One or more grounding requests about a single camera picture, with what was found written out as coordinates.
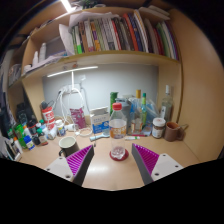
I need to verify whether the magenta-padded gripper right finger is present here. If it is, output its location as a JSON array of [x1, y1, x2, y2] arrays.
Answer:
[[130, 143, 184, 186]]

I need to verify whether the black mug with white inside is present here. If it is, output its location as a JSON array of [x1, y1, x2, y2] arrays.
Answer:
[[58, 135, 81, 158]]

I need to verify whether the red and white canister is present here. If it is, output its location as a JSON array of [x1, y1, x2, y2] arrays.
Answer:
[[41, 106, 56, 131]]

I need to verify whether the clear bottle with orange label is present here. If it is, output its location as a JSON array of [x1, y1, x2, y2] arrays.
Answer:
[[108, 102, 128, 160]]

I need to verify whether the brown bottle with green cap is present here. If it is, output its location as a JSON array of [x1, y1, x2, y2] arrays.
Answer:
[[35, 128, 49, 147]]

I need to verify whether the red and green pen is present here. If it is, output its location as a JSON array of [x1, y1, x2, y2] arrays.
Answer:
[[124, 134, 148, 140]]

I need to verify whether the dark green bottle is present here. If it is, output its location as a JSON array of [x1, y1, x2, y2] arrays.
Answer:
[[109, 91, 119, 116]]

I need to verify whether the clear glass bottle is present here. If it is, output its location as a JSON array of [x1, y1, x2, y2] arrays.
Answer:
[[159, 84, 174, 123]]

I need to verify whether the white and blue carton box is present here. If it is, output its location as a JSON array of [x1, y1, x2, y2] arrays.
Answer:
[[89, 106, 111, 135]]

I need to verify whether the yellow-capped bottle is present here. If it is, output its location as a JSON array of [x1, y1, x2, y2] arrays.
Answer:
[[133, 89, 143, 133]]

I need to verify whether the green plastic container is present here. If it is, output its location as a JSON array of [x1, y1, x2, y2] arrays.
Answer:
[[13, 124, 28, 149]]

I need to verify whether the wooden shelf unit with books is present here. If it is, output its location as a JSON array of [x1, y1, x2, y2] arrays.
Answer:
[[6, 0, 184, 124]]

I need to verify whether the white LED light bar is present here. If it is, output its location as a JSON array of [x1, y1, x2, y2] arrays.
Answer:
[[46, 65, 99, 79]]

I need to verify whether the bright ceiling light strip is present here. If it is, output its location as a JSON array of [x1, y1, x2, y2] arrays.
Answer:
[[59, 0, 74, 14]]

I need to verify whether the maroon pouch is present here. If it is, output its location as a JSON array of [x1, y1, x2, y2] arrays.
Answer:
[[69, 106, 87, 130]]

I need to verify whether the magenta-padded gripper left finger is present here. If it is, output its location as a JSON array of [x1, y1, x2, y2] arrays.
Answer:
[[44, 143, 95, 187]]

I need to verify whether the brown ceramic mug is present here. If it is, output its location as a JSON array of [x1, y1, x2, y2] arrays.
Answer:
[[163, 121, 189, 143]]

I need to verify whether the grey shaker bottle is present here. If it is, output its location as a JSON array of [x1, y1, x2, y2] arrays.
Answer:
[[118, 98, 133, 134]]

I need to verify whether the white bottle with blue label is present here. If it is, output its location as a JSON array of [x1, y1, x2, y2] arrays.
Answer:
[[22, 134, 36, 151]]

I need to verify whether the light blue hairbrush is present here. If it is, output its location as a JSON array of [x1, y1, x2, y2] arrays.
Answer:
[[89, 131, 111, 143]]

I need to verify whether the flat round red coaster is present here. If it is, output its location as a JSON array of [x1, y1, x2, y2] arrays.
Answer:
[[109, 148, 130, 162]]

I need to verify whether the brown jar with white lid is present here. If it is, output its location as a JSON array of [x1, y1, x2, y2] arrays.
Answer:
[[151, 117, 167, 139]]

